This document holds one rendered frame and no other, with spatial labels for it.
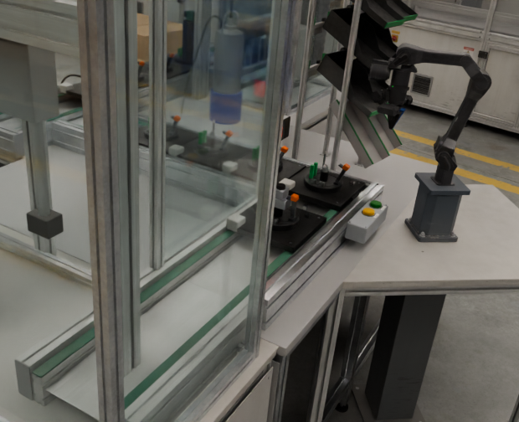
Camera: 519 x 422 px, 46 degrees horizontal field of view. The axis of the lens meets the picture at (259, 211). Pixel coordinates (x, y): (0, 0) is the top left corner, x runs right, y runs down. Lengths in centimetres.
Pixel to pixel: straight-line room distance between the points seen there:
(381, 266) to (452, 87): 443
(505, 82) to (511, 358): 342
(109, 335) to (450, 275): 132
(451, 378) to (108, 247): 233
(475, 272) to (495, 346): 123
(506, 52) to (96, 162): 548
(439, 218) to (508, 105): 406
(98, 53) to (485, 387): 256
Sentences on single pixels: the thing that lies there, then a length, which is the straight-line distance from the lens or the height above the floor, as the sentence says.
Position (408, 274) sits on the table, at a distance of 203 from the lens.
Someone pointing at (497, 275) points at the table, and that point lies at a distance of 215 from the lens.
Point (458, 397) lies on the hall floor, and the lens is 296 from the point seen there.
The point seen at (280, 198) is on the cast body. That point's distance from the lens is 191.
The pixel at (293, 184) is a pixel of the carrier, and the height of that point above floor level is 98.
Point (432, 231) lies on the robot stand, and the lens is 223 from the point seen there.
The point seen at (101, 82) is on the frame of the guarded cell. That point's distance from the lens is 81.
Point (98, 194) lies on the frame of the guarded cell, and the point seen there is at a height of 152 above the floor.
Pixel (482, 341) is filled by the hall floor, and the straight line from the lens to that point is 333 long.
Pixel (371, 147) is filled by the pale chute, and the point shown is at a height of 103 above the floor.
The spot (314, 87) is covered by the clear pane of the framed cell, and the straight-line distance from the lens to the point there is 350.
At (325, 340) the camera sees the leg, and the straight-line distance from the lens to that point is 207.
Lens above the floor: 191
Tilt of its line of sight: 28 degrees down
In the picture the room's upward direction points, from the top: 5 degrees clockwise
